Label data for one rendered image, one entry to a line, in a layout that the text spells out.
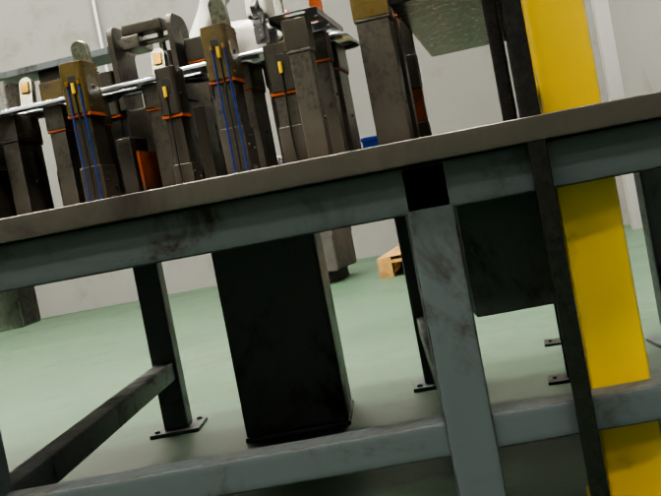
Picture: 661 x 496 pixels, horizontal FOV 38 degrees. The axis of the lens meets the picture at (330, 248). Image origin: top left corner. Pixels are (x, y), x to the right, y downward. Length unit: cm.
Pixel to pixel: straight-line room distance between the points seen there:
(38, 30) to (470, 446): 1044
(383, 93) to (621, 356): 77
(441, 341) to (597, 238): 33
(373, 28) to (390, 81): 12
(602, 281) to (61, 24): 1031
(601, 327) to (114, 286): 990
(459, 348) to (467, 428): 13
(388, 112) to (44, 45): 977
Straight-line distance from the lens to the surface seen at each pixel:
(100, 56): 278
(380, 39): 210
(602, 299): 171
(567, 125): 157
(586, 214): 170
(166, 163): 232
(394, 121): 208
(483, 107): 1103
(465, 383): 161
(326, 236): 801
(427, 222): 158
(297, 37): 189
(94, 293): 1144
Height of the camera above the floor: 61
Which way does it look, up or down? 2 degrees down
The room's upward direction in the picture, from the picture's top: 11 degrees counter-clockwise
